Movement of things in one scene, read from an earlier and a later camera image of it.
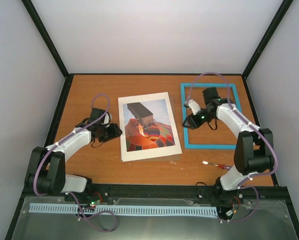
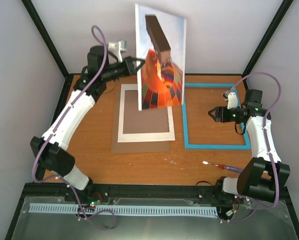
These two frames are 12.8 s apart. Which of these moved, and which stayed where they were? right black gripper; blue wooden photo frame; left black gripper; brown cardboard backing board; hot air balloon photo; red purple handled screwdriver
Moved: hot air balloon photo; brown cardboard backing board; right black gripper; left black gripper
Stayed: red purple handled screwdriver; blue wooden photo frame
